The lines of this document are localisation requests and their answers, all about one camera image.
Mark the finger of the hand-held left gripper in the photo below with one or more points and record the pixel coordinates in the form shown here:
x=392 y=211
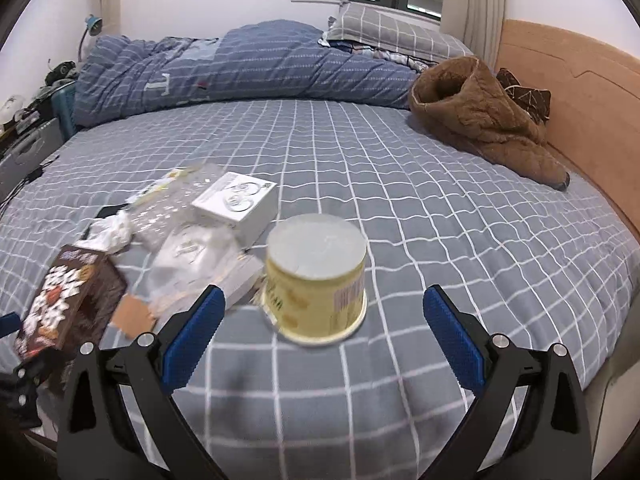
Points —
x=20 y=387
x=7 y=324

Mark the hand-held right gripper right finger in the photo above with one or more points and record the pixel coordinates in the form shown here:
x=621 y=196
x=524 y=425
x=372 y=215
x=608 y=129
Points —
x=452 y=340

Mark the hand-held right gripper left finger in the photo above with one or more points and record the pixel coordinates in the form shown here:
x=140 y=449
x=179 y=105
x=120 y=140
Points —
x=195 y=335

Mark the yellow tin can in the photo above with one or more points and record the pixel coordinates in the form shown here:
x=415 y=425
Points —
x=315 y=280

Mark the brown snack box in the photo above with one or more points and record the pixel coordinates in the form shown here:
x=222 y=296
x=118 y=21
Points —
x=65 y=300

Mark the brown cardboard piece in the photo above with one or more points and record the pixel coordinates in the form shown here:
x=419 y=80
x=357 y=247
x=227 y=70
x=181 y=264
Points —
x=131 y=317

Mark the grey flat box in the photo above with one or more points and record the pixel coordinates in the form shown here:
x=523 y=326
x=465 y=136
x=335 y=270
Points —
x=245 y=280

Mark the clear plastic bag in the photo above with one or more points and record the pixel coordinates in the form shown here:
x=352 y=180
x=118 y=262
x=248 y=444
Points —
x=192 y=260

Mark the grey checked bed sheet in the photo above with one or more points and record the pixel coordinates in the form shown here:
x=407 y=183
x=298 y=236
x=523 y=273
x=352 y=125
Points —
x=400 y=240

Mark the crumpled white tissue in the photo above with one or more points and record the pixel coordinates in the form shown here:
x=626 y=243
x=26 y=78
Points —
x=112 y=230

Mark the clear bubble wrap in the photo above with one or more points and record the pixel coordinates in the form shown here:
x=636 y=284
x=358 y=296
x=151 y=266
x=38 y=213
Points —
x=170 y=202

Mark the white paper card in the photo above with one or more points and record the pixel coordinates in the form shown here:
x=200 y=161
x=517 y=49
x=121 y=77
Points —
x=235 y=205

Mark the white yellow snack packet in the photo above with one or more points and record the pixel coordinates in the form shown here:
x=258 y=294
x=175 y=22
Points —
x=155 y=186

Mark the grey suitcase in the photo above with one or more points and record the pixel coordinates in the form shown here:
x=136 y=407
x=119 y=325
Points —
x=27 y=150

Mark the teal plastic crate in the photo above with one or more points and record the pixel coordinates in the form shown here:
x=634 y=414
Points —
x=64 y=107

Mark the brown fleece garment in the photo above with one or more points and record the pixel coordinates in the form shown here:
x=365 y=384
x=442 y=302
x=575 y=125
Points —
x=480 y=110

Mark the dark patterned cushion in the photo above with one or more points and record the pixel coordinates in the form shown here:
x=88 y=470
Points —
x=527 y=95

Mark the dark small bag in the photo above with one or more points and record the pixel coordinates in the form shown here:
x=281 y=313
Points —
x=60 y=72

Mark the wooden headboard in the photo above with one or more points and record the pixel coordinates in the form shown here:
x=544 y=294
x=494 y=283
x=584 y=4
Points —
x=575 y=110

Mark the blue checked quilt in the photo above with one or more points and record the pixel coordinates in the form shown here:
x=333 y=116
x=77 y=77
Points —
x=250 y=65

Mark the plaid cloth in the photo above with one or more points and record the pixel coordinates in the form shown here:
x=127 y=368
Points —
x=395 y=59

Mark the blue desk lamp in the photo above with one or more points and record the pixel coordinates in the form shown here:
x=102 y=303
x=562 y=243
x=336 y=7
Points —
x=92 y=24

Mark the grey checked pillow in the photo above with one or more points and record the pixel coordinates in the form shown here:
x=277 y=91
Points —
x=395 y=30

